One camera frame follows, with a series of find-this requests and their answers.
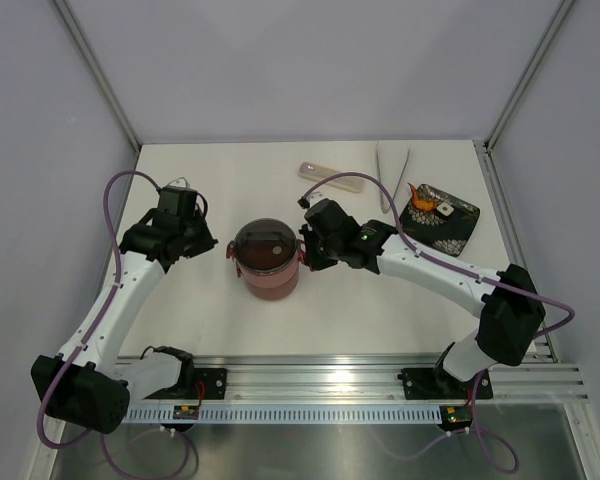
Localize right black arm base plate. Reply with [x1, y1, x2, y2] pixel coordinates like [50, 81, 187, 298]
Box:
[397, 367, 494, 400]

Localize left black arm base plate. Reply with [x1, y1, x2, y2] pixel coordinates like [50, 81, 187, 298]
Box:
[145, 367, 228, 400]

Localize pink steel bowl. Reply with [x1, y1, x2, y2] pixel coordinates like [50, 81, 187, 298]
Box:
[235, 257, 300, 290]

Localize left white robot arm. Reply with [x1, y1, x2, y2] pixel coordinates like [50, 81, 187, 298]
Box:
[31, 178, 217, 434]

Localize aluminium front rail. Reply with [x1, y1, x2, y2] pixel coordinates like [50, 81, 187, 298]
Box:
[194, 354, 589, 405]

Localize metal tongs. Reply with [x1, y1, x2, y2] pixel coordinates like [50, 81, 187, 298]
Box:
[375, 141, 411, 202]

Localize orange shrimp on tray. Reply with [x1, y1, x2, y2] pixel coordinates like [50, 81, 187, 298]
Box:
[409, 183, 438, 212]

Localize black floral food tray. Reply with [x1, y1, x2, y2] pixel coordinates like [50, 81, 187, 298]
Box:
[400, 184, 481, 257]

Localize grey transparent lid with handle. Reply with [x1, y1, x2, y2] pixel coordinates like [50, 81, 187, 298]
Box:
[226, 218, 300, 275]

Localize dark red steel bowl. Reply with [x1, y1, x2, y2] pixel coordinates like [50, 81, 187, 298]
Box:
[246, 275, 299, 301]

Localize dark red lid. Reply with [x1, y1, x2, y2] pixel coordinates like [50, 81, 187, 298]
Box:
[235, 235, 296, 270]

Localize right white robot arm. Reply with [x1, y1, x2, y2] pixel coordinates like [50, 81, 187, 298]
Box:
[299, 195, 546, 396]

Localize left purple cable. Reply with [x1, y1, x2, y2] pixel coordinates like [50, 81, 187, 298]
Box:
[36, 170, 201, 476]

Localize white slotted cable duct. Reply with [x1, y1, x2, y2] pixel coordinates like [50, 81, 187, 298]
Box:
[122, 402, 442, 425]

